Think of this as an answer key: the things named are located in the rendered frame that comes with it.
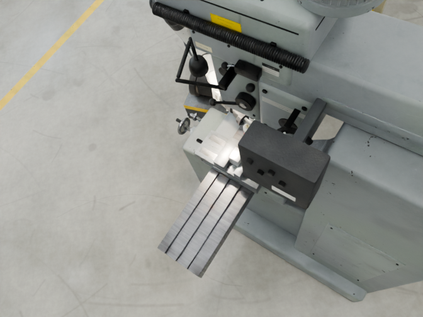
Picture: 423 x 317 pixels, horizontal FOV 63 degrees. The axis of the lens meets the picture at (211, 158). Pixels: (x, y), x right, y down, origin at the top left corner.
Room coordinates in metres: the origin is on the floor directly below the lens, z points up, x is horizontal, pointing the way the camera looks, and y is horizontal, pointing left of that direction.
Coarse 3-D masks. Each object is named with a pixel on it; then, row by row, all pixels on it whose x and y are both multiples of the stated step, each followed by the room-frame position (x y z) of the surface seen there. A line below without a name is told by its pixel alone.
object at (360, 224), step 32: (352, 128) 0.36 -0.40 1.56; (352, 160) 0.28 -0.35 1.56; (384, 160) 0.25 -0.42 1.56; (416, 160) 0.22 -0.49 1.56; (320, 192) 0.29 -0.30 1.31; (352, 192) 0.22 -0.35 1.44; (384, 192) 0.17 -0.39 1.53; (416, 192) 0.14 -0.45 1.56; (320, 224) 0.25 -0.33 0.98; (352, 224) 0.18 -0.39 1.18; (384, 224) 0.12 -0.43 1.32; (416, 224) 0.08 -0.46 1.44; (320, 256) 0.19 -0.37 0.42; (352, 256) 0.10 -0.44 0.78; (384, 256) 0.05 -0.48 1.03; (416, 256) 0.01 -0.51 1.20; (384, 288) -0.07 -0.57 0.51
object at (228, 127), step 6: (228, 114) 1.00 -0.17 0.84; (228, 120) 0.96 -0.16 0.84; (234, 120) 0.95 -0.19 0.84; (222, 126) 0.94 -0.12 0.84; (228, 126) 0.93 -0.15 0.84; (234, 126) 0.91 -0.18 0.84; (222, 132) 0.91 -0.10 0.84; (228, 132) 0.89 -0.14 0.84; (234, 132) 0.88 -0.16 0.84; (228, 138) 0.86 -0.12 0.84; (264, 192) 0.52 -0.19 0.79; (270, 192) 0.50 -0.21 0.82; (270, 198) 0.50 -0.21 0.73; (276, 198) 0.48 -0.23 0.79; (282, 198) 0.45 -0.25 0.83; (282, 204) 0.45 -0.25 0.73
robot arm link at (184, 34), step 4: (184, 28) 1.20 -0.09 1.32; (188, 28) 1.20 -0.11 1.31; (176, 32) 1.21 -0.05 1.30; (180, 32) 1.20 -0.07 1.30; (184, 32) 1.20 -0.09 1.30; (188, 32) 1.20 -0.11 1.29; (180, 36) 1.22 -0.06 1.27; (184, 36) 1.20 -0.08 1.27; (188, 36) 1.20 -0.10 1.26; (184, 40) 1.21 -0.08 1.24; (184, 44) 1.24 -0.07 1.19; (188, 52) 1.21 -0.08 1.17; (192, 56) 1.18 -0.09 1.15
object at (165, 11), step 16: (160, 16) 0.77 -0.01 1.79; (176, 16) 0.73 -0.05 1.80; (192, 16) 0.71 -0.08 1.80; (208, 32) 0.65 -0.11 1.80; (224, 32) 0.62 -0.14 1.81; (240, 48) 0.58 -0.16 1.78; (256, 48) 0.54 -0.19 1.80; (272, 48) 0.52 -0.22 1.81; (288, 64) 0.47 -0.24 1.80; (304, 64) 0.45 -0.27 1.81
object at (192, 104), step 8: (192, 96) 1.52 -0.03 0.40; (200, 96) 1.50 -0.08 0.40; (208, 96) 1.47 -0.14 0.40; (184, 104) 1.48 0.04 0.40; (192, 104) 1.45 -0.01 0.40; (200, 104) 1.43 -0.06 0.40; (208, 104) 1.40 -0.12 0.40; (216, 104) 1.38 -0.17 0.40; (192, 112) 1.45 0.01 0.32; (200, 112) 1.41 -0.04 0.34; (224, 112) 1.30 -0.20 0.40
